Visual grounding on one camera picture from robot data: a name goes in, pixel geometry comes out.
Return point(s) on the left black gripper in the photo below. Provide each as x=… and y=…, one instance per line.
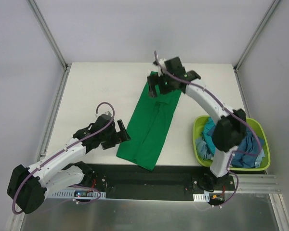
x=114, y=136

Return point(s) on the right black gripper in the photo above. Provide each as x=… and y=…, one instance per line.
x=157, y=83

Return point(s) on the green t shirt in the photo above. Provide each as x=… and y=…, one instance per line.
x=148, y=128

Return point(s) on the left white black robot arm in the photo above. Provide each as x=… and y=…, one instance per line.
x=30, y=186

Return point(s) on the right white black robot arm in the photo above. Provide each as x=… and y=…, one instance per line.
x=230, y=124

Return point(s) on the teal t shirt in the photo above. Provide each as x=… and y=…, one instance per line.
x=207, y=135

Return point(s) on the light blue t shirt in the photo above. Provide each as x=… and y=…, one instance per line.
x=202, y=149

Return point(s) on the lime green plastic basket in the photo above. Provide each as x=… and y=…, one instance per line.
x=198, y=127

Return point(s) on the dark blue t shirt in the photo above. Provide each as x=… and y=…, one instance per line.
x=248, y=154

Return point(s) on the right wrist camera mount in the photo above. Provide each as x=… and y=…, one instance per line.
x=161, y=66

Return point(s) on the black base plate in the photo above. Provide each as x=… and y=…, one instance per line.
x=165, y=183

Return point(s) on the left white cable duct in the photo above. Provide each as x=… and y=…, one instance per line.
x=78, y=194

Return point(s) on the white cable duct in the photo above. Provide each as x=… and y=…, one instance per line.
x=205, y=197
x=78, y=194

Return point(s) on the right aluminium frame post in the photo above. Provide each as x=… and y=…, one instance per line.
x=256, y=34

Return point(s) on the aluminium frame post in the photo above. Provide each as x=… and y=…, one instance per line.
x=47, y=33
x=256, y=34

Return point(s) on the right white cable duct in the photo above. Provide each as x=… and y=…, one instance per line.
x=205, y=197

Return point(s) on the left aluminium frame post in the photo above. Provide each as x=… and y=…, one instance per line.
x=47, y=33

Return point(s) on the front aluminium rail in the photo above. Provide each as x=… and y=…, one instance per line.
x=258, y=184

